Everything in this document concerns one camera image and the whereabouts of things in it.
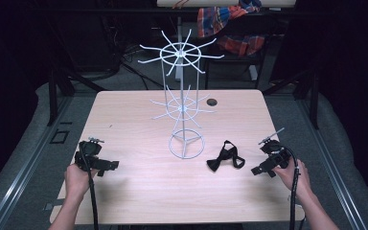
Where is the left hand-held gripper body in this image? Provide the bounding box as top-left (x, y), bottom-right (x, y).
top-left (74, 136), bottom-right (108, 173)

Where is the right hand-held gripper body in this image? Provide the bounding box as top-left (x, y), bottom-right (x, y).
top-left (257, 126), bottom-right (292, 168)

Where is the black bow tie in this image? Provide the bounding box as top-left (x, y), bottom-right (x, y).
top-left (205, 139), bottom-right (246, 173)

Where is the white wire spinning rack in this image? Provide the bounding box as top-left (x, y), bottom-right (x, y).
top-left (137, 28), bottom-right (225, 160)

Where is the person's right hand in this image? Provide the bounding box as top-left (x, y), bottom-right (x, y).
top-left (272, 157), bottom-right (312, 199)

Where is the person's left hand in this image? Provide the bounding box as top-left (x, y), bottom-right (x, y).
top-left (63, 162), bottom-right (100, 201)

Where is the black metal stand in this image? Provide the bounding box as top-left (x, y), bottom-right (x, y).
top-left (262, 68), bottom-right (321, 130)
top-left (46, 54), bottom-right (106, 127)

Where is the black chair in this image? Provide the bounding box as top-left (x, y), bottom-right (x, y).
top-left (203, 12), bottom-right (271, 91)

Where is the plaid cloth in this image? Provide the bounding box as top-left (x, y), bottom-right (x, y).
top-left (196, 0), bottom-right (266, 58)

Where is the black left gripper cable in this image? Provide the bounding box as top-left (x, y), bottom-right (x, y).
top-left (78, 145), bottom-right (100, 230)

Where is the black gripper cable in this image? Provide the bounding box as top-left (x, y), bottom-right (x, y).
top-left (78, 145), bottom-right (100, 230)
top-left (282, 146), bottom-right (302, 230)

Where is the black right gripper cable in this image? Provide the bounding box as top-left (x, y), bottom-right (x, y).
top-left (282, 146), bottom-right (302, 230)

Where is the aluminium floor rail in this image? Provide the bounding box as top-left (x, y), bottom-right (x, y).
top-left (0, 95), bottom-right (75, 230)
top-left (295, 95), bottom-right (368, 230)

